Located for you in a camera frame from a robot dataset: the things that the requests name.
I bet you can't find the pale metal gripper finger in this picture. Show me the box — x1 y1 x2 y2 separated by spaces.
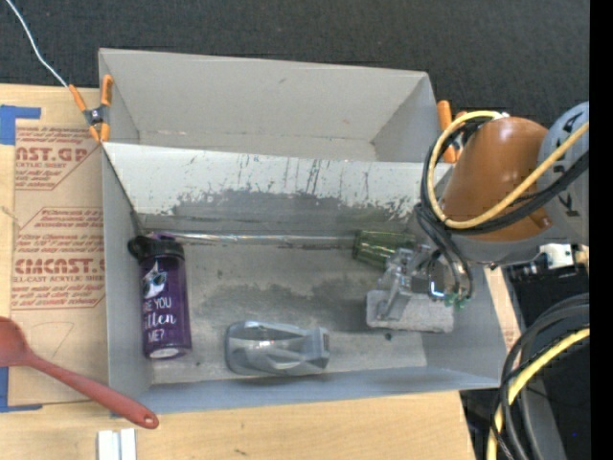
375 275 416 321
377 248 417 290

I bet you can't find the dark green flat block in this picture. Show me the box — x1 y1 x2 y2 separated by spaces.
352 229 419 271

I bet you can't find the pale grey stone block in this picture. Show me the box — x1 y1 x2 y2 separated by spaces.
365 288 455 334

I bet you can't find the grey metal bin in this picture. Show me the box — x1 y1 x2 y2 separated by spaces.
98 48 505 415

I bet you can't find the long clear glass rod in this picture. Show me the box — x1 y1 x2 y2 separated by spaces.
165 230 356 249

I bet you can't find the purple bottle with black lid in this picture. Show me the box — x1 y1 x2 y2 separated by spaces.
126 232 193 360

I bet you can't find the red plastic spoon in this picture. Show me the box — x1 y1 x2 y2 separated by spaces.
0 315 160 430

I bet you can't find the brown cardboard board red print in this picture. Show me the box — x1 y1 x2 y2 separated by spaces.
0 82 110 407

